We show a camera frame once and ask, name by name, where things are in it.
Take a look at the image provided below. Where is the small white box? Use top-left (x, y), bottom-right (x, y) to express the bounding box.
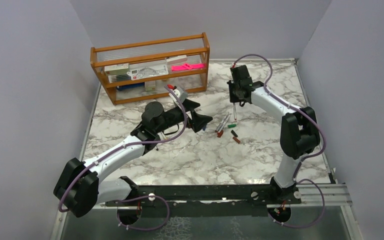
top-left (144, 81), bottom-right (157, 92)

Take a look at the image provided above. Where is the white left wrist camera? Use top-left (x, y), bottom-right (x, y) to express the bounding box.
top-left (169, 86), bottom-right (189, 104)

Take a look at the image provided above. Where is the blue box on shelf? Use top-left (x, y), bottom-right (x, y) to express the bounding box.
top-left (116, 82), bottom-right (145, 92)

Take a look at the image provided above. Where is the white green box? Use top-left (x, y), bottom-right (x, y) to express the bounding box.
top-left (103, 63), bottom-right (130, 76)

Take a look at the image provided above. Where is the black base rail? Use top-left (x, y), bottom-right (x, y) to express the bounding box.
top-left (105, 184), bottom-right (302, 223)

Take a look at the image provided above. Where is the aluminium frame rail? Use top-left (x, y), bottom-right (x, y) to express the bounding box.
top-left (297, 183), bottom-right (353, 207)

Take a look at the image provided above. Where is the red brown pen cap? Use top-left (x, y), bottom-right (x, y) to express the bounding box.
top-left (232, 136), bottom-right (241, 144)

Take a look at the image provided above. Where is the pink plastic clip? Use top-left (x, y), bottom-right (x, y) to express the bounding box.
top-left (171, 63), bottom-right (206, 72)

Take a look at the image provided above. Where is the dark green pen cap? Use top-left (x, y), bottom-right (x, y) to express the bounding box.
top-left (227, 124), bottom-right (237, 129)

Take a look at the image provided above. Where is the white pen red end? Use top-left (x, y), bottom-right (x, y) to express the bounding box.
top-left (232, 103), bottom-right (237, 122)

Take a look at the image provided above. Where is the wooden shelf rack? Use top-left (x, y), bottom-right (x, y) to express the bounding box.
top-left (90, 32), bottom-right (210, 105)

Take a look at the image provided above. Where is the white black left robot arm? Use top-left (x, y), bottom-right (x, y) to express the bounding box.
top-left (53, 99), bottom-right (213, 218)

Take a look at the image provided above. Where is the white pen red cap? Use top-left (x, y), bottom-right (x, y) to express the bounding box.
top-left (217, 114), bottom-right (231, 138)

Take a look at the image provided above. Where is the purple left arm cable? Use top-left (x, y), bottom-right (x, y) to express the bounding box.
top-left (58, 84), bottom-right (189, 232)

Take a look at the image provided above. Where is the pink white eraser box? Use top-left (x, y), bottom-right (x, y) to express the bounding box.
top-left (166, 55), bottom-right (188, 65)

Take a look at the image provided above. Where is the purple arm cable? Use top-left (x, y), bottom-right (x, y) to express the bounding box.
top-left (58, 84), bottom-right (189, 232)
top-left (232, 53), bottom-right (327, 229)

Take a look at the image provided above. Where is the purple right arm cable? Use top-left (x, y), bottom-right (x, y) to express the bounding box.
top-left (232, 53), bottom-right (327, 229)

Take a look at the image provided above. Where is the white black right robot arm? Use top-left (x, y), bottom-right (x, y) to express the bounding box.
top-left (227, 65), bottom-right (321, 204)

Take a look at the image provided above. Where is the white protractor ruler pack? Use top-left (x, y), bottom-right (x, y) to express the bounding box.
top-left (126, 64), bottom-right (169, 80)

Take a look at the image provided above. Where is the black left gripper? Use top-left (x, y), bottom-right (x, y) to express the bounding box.
top-left (155, 98), bottom-right (212, 134)

